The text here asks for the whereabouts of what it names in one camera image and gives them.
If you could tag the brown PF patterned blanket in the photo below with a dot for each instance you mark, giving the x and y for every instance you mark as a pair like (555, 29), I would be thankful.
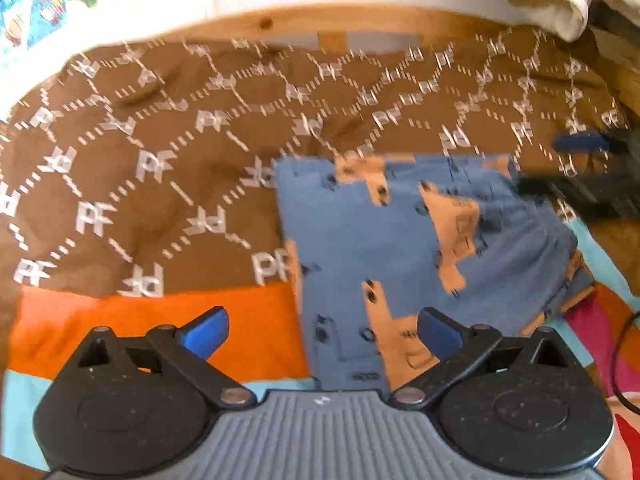
(146, 169)

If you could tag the blue patterned pajama pants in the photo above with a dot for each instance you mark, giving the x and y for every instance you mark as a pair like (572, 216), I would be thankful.
(372, 241)

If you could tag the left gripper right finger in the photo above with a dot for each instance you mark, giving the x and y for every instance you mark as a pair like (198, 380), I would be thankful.
(460, 352)

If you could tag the wooden bed frame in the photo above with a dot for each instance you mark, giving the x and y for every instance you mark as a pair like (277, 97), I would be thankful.
(617, 38)

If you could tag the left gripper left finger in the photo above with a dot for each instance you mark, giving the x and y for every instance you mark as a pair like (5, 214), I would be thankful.
(186, 350)

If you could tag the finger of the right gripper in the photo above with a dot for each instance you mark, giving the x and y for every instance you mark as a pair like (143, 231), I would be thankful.
(580, 143)
(574, 191)

